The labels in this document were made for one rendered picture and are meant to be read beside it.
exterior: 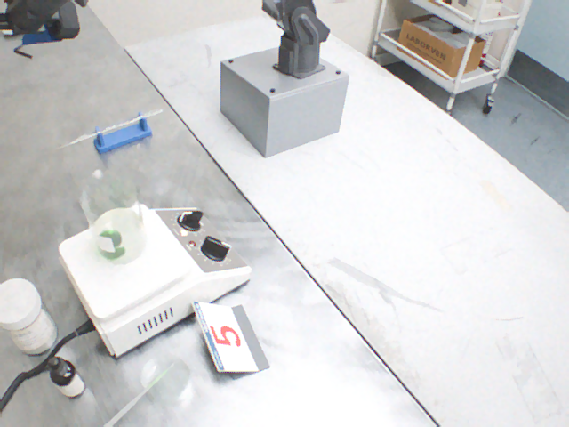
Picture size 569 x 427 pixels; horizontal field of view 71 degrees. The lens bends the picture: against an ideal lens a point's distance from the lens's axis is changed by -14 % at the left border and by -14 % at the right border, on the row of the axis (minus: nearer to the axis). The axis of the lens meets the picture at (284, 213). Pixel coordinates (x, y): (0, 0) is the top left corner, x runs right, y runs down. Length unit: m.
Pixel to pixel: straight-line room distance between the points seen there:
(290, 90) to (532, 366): 0.52
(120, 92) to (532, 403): 0.87
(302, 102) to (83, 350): 0.48
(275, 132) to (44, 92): 0.51
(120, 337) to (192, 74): 0.62
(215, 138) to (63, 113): 0.31
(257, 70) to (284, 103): 0.09
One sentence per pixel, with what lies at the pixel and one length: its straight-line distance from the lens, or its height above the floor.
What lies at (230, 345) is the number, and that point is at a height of 0.92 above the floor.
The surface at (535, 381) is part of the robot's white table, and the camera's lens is 0.64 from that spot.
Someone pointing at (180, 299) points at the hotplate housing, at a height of 0.95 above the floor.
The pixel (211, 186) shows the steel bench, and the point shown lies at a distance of 0.70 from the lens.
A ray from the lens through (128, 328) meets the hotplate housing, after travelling 0.50.
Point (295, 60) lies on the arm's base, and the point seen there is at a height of 1.04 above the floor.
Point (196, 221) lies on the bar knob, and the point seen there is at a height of 0.95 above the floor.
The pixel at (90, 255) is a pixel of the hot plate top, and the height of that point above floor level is 0.99.
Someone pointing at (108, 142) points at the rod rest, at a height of 0.91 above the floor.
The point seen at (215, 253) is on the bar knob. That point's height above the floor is 0.95.
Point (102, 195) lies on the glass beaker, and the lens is 0.51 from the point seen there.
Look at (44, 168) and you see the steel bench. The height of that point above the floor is 0.90.
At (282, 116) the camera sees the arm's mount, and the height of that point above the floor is 0.98.
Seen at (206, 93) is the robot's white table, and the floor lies 0.90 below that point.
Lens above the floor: 1.39
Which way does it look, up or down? 47 degrees down
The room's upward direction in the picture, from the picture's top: 7 degrees clockwise
